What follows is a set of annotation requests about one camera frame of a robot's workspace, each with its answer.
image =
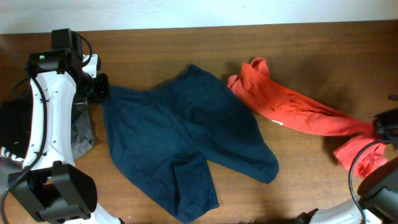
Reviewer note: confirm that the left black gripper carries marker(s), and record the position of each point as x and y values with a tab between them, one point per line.
104	92

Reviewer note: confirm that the navy blue shorts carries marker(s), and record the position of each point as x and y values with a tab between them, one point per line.
162	140

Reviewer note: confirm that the red mesh garment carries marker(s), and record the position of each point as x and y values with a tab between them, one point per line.
254	87

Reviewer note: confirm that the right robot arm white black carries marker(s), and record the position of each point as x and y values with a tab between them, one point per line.
376	198

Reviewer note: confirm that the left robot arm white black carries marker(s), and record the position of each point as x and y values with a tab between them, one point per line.
63	82

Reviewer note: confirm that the grey folded garment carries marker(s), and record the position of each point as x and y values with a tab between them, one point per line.
82	141

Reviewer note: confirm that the black folded garment white print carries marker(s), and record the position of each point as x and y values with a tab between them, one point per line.
16	118

